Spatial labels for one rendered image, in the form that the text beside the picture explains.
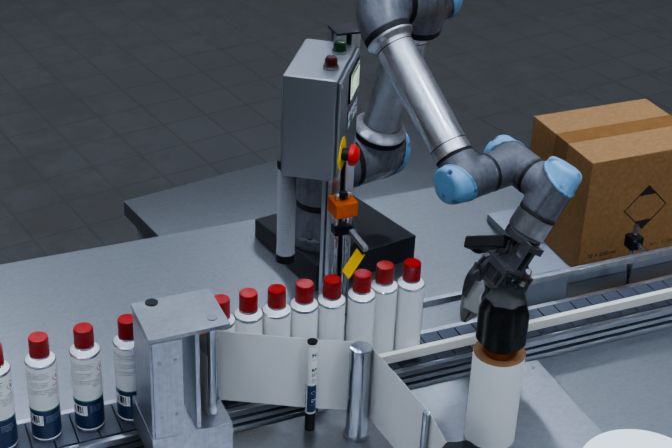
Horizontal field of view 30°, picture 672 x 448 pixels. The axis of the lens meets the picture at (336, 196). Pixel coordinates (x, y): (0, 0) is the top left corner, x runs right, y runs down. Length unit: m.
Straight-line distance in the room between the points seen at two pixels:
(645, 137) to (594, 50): 3.46
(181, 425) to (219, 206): 0.97
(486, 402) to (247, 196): 1.08
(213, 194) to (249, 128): 2.20
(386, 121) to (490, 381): 0.75
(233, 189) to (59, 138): 2.21
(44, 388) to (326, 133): 0.63
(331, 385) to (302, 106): 0.49
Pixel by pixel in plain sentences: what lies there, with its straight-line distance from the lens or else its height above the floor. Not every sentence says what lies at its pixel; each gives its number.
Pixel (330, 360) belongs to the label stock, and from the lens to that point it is 2.16.
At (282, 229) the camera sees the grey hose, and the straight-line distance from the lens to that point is 2.28.
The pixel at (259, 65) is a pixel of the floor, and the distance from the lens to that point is 5.82.
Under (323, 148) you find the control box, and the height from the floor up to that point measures 1.35.
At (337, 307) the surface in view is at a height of 1.04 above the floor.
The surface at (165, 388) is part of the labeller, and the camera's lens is 2.07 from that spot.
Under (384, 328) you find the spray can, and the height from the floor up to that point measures 0.96.
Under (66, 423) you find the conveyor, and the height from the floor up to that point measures 0.88.
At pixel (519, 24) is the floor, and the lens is 6.48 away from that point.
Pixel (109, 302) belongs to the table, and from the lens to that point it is 2.66.
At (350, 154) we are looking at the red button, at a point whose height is 1.33.
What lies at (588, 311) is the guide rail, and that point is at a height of 0.91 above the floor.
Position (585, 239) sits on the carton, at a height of 0.93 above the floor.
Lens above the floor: 2.32
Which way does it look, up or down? 29 degrees down
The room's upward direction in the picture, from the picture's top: 2 degrees clockwise
